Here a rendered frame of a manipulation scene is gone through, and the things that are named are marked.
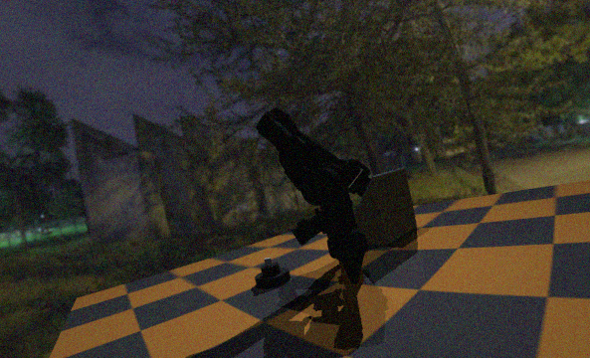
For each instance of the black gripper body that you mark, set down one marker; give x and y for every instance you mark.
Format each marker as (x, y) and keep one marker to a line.
(343, 235)

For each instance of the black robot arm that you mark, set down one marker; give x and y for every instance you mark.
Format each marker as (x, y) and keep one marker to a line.
(302, 159)

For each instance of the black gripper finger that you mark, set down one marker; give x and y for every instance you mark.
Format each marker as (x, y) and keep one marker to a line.
(352, 263)

